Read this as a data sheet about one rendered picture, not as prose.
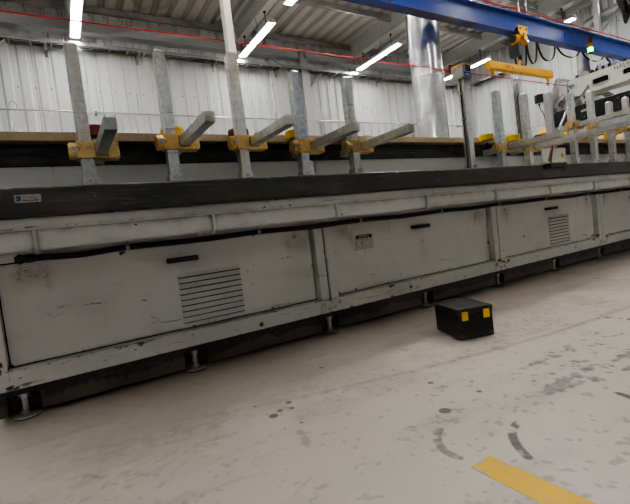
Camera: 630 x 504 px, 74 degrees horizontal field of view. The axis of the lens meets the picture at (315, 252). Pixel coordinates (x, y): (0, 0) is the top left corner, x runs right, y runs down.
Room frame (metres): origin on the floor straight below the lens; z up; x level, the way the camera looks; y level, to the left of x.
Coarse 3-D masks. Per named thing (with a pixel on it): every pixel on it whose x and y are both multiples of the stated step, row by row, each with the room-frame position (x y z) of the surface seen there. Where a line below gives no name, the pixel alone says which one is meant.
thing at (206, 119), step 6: (204, 114) 1.16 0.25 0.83; (210, 114) 1.16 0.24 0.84; (198, 120) 1.20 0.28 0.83; (204, 120) 1.16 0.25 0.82; (210, 120) 1.16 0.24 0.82; (192, 126) 1.26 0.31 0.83; (198, 126) 1.21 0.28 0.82; (204, 126) 1.20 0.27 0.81; (210, 126) 1.21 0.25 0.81; (186, 132) 1.32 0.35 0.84; (192, 132) 1.26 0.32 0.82; (198, 132) 1.26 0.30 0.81; (180, 138) 1.38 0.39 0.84; (186, 138) 1.33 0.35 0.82; (192, 138) 1.32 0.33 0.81; (180, 144) 1.39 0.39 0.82; (186, 144) 1.39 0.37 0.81
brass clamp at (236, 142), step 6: (228, 138) 1.51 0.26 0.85; (234, 138) 1.50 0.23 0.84; (240, 138) 1.50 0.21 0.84; (246, 138) 1.52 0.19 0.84; (228, 144) 1.52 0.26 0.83; (234, 144) 1.49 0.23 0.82; (240, 144) 1.50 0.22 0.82; (246, 144) 1.51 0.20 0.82; (264, 144) 1.55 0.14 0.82; (234, 150) 1.52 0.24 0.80; (252, 150) 1.56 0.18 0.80; (258, 150) 1.57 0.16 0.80
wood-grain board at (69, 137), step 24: (216, 144) 1.69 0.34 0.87; (288, 144) 1.86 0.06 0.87; (336, 144) 1.99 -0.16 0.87; (384, 144) 2.14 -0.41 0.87; (408, 144) 2.23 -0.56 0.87; (432, 144) 2.32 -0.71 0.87; (456, 144) 2.42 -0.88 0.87; (480, 144) 2.53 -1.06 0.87; (600, 144) 3.26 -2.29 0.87; (624, 144) 3.46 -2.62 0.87
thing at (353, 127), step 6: (342, 126) 1.46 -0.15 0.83; (348, 126) 1.43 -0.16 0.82; (354, 126) 1.42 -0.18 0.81; (330, 132) 1.53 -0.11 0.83; (336, 132) 1.50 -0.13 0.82; (342, 132) 1.47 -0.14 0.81; (348, 132) 1.44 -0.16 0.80; (354, 132) 1.44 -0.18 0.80; (318, 138) 1.60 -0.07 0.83; (324, 138) 1.56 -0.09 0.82; (330, 138) 1.53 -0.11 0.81; (336, 138) 1.50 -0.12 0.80; (342, 138) 1.52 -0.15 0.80; (312, 144) 1.64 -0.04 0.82; (318, 144) 1.60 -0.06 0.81; (324, 144) 1.58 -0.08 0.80; (294, 156) 1.76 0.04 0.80
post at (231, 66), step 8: (224, 56) 1.53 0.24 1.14; (232, 56) 1.52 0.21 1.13; (232, 64) 1.51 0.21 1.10; (232, 72) 1.51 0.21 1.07; (232, 80) 1.51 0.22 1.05; (232, 88) 1.51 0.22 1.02; (240, 88) 1.52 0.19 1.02; (232, 96) 1.51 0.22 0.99; (240, 96) 1.52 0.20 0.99; (232, 104) 1.52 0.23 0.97; (240, 104) 1.52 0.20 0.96; (232, 112) 1.53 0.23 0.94; (240, 112) 1.52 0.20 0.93; (232, 120) 1.53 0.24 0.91; (240, 120) 1.52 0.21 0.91; (240, 128) 1.51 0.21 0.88; (240, 152) 1.51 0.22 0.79; (248, 152) 1.52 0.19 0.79; (240, 160) 1.51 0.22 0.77; (248, 160) 1.52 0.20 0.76; (240, 168) 1.52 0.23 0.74; (248, 168) 1.52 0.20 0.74
